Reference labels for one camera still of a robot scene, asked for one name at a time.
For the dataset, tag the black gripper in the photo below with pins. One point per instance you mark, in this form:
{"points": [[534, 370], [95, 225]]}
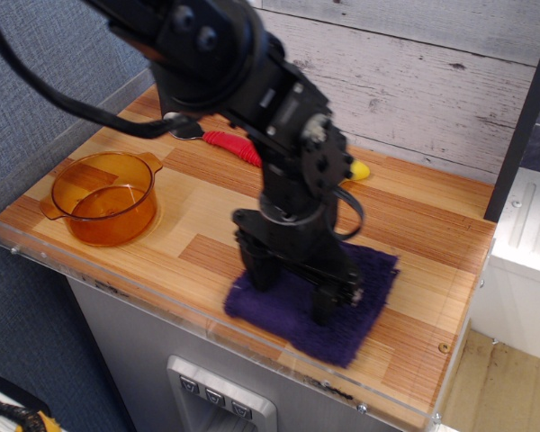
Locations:
{"points": [[306, 245]]}

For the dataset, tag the purple towel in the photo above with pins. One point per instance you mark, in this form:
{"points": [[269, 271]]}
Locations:
{"points": [[285, 309]]}

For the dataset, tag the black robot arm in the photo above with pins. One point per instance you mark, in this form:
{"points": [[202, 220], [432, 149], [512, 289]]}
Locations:
{"points": [[216, 57]]}

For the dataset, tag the yellow toy banana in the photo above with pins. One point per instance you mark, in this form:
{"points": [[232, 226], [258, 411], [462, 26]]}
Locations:
{"points": [[355, 170]]}

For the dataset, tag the silver control panel with buttons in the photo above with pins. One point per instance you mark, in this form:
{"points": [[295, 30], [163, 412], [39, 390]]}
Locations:
{"points": [[209, 402]]}

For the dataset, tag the grey metal cabinet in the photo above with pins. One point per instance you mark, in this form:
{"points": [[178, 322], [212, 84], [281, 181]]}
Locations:
{"points": [[136, 344]]}

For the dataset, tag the orange transparent plastic pot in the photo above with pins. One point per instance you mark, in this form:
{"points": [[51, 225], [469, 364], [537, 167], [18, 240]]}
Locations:
{"points": [[105, 199]]}

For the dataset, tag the white ribbed side unit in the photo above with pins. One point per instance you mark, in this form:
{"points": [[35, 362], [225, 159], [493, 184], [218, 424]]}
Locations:
{"points": [[506, 304]]}

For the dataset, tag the yellow and black floor object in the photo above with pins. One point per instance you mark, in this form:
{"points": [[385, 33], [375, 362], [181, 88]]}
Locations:
{"points": [[22, 411]]}

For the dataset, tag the red handled metal spoon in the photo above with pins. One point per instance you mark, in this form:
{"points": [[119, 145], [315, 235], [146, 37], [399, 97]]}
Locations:
{"points": [[241, 147]]}

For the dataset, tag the right black frame post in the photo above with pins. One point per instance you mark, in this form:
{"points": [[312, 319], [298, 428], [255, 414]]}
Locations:
{"points": [[516, 150]]}

